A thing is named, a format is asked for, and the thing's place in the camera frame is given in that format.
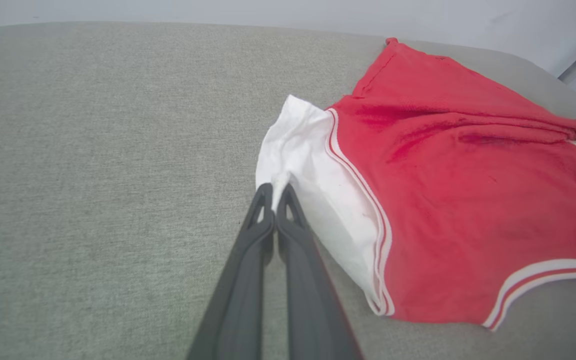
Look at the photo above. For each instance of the red and white basketball jersey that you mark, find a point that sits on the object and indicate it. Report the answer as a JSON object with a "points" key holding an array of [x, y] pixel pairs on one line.
{"points": [[468, 200]]}

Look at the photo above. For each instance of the grey fabric sofa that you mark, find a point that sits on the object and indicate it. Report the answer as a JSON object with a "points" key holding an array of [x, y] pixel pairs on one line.
{"points": [[93, 175]]}

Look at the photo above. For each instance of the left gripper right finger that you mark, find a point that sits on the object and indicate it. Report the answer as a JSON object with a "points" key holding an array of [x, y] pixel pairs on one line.
{"points": [[308, 295]]}

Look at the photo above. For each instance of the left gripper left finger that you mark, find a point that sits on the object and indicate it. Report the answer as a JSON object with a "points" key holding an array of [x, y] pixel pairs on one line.
{"points": [[240, 290]]}

